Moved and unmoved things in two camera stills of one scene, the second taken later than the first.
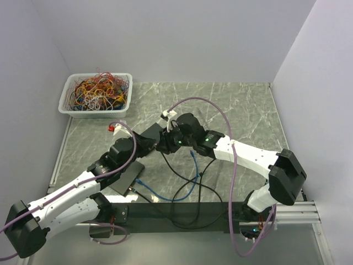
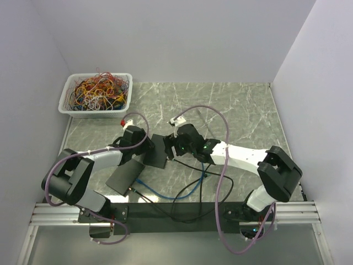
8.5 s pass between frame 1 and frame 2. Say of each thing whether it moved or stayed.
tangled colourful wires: stayed
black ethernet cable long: moved
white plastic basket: stayed
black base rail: stayed
